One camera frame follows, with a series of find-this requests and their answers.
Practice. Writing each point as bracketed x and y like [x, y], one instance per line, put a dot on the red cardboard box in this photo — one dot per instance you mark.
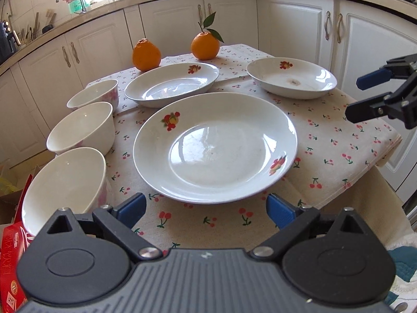
[14, 242]

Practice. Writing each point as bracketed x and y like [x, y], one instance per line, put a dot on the white bowl pink flowers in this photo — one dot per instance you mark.
[89, 126]
[102, 91]
[76, 179]

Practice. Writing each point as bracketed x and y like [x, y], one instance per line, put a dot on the white plate with fruit print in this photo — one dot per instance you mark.
[292, 78]

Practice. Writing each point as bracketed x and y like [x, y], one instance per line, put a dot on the white kitchen cabinets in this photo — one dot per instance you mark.
[348, 38]

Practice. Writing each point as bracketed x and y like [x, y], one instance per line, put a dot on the white plate fruit print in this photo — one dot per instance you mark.
[215, 148]
[164, 85]

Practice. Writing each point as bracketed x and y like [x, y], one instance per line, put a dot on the bumpy orange without leaf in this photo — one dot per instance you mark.
[146, 55]

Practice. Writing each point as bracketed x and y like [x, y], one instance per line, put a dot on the orange with green leaves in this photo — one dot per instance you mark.
[206, 45]

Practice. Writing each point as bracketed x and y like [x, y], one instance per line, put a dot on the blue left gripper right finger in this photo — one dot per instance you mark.
[280, 211]

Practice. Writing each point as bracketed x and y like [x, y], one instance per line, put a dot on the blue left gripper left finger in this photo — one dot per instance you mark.
[131, 210]

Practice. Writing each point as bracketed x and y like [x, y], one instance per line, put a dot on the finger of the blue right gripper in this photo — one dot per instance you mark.
[368, 109]
[373, 79]

